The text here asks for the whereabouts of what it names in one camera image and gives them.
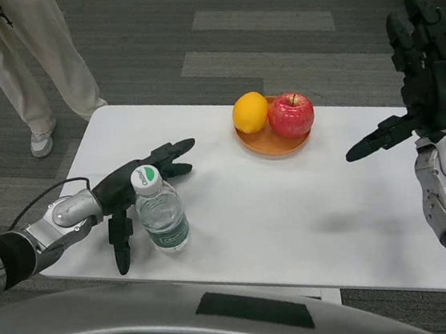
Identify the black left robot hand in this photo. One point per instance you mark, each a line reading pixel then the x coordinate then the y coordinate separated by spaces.
pixel 116 187

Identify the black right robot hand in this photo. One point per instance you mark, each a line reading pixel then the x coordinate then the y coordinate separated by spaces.
pixel 444 93

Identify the clear water bottle green label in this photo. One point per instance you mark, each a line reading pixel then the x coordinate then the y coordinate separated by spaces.
pixel 162 218

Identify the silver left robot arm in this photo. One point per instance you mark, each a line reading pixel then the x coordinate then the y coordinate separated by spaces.
pixel 63 211

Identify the silver robot chest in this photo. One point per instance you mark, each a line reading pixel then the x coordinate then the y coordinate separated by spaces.
pixel 104 329

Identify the yellow lemon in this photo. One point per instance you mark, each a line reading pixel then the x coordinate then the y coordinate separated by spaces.
pixel 250 113

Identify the red apple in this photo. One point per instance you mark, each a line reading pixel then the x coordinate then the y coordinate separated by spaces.
pixel 291 115

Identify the person in cream trousers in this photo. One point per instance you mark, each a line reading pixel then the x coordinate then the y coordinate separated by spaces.
pixel 33 55

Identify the orange round plate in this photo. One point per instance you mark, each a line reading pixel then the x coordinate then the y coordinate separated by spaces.
pixel 273 149

